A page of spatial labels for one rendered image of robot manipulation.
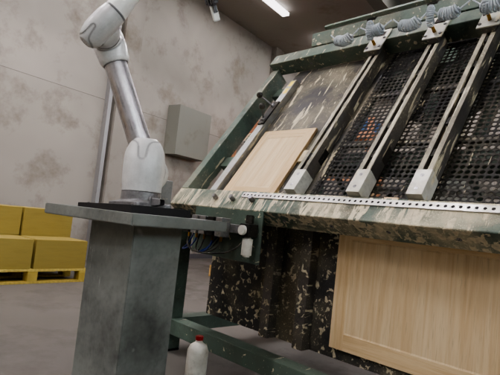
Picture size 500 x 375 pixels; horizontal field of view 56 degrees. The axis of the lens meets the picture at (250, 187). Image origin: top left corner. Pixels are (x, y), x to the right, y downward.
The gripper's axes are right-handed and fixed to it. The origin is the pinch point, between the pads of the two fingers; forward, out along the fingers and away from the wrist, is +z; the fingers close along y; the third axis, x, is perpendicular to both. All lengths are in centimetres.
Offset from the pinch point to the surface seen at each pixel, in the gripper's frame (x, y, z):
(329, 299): 13, -56, 128
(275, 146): -17, 6, 75
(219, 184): 16, 16, 84
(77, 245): 79, 237, 173
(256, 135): -20, 26, 72
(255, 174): 2, 1, 81
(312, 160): -10, -35, 72
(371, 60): -79, -12, 47
